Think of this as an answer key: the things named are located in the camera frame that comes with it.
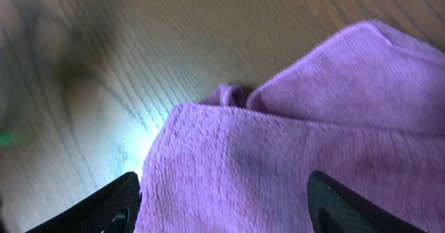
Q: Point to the pink purple cloth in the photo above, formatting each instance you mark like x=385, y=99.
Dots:
x=366, y=107

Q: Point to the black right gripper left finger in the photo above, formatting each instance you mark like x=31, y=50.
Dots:
x=113, y=208

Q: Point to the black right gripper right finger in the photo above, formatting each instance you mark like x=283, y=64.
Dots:
x=335, y=208

